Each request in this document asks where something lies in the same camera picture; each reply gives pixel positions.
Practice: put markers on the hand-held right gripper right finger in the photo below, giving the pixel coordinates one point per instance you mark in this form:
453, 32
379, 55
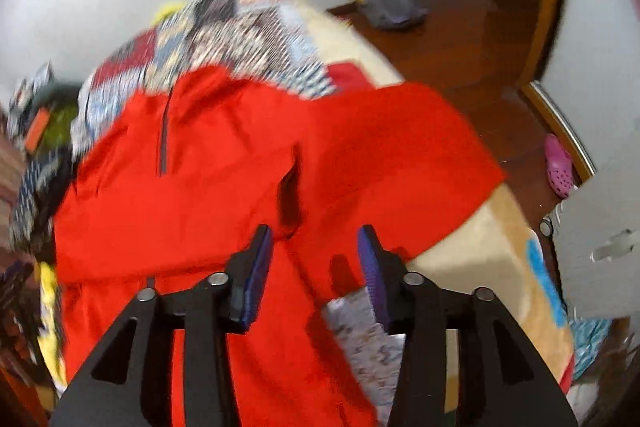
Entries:
372, 272

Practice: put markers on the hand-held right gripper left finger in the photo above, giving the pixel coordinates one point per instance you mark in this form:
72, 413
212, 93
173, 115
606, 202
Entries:
257, 277

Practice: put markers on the red jacket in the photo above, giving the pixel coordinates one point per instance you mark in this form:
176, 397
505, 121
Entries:
225, 167

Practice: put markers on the beige blanket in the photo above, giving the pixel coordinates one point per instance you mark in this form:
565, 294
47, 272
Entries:
475, 247

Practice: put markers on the pink clog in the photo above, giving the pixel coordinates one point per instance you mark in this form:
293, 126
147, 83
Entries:
557, 167

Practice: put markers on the teal patterned cloth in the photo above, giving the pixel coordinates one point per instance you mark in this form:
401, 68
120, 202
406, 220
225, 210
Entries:
590, 342

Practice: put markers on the patchwork quilt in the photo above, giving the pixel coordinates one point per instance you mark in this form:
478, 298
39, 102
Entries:
240, 37

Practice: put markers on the green cloth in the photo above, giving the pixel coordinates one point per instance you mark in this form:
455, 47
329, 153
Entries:
62, 122

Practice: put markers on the orange box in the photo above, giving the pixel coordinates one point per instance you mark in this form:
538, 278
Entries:
37, 129

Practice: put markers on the white door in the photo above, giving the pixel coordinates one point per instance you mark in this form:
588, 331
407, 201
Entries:
590, 57

